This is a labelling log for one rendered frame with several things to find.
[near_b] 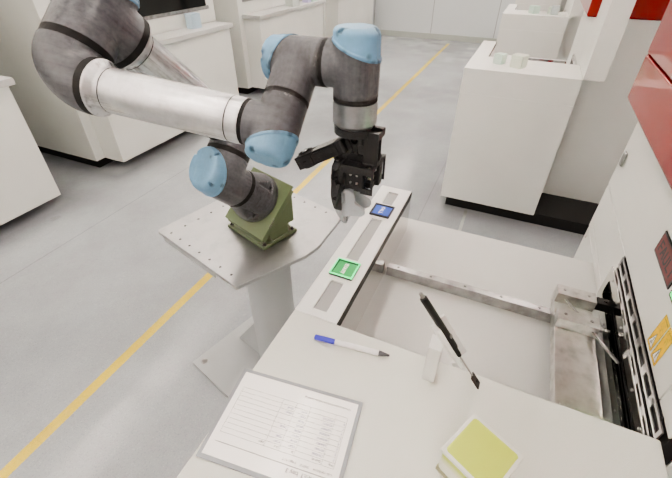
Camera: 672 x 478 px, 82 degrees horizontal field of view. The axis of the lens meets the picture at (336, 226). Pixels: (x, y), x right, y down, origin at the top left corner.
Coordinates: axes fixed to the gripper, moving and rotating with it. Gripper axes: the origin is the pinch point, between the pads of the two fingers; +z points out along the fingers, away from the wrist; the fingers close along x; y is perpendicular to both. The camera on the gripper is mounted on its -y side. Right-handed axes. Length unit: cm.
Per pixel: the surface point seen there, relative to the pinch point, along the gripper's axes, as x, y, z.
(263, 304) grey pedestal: 14, -35, 56
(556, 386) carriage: -5, 47, 22
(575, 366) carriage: 1, 50, 22
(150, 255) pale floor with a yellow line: 59, -154, 111
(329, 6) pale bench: 574, -271, 36
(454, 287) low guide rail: 17.0, 24.3, 25.9
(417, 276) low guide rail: 17.0, 14.6, 25.9
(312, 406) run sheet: -32.1, 9.0, 13.7
